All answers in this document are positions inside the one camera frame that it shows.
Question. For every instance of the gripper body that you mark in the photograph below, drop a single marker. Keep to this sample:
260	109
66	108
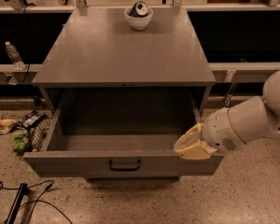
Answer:
220	131

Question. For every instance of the grey top drawer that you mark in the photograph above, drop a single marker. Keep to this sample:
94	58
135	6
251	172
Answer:
120	133

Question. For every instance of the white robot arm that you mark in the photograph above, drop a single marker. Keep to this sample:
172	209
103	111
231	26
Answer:
230	129

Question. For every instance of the grey drawer cabinet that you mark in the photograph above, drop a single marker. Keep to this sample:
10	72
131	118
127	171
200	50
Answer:
98	48

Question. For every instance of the white ceramic bowl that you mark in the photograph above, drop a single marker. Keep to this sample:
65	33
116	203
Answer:
138	23

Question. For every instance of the crushed soda can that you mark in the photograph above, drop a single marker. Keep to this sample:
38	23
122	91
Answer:
139	9

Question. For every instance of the blue snack bag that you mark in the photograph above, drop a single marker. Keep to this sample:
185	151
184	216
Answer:
31	119

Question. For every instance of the green snack bag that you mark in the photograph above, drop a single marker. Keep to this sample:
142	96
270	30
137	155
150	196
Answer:
22	141

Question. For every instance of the black bar tool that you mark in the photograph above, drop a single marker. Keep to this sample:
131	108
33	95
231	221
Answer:
22	191

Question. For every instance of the yellow snack bag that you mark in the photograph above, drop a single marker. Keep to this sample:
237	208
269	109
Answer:
6	125

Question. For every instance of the clear plastic water bottle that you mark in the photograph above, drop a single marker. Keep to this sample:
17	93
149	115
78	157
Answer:
14	56

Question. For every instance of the metal rail bracket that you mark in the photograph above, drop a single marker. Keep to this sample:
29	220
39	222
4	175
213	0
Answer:
229	79

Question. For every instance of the wire mesh basket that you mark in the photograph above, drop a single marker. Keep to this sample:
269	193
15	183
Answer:
39	134

